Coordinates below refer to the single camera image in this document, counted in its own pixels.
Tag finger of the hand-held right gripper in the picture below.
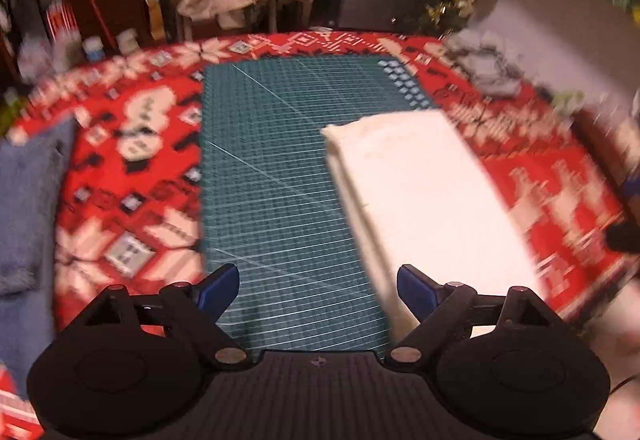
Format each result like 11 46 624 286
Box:
605 219 640 255

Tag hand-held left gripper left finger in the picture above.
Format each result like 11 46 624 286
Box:
82 264 248 368

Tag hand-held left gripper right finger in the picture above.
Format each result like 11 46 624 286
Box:
386 264 558 367

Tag white knit vest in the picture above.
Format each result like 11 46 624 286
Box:
320 109 547 340

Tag green cutting mat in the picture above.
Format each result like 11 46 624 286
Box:
197 53 442 353

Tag small green plant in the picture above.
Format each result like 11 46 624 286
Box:
552 90 587 117

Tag red patterned blanket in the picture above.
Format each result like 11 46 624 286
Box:
0 31 637 440

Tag blue jeans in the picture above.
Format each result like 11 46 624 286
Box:
0 117 77 393

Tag grey garment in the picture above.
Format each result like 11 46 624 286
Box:
444 31 527 99

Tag blue white cup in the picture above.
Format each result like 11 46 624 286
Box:
82 36 106 62

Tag wooden drawer cabinet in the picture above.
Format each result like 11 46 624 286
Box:
30 0 153 56

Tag red handled broom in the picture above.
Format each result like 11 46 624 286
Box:
76 0 115 52

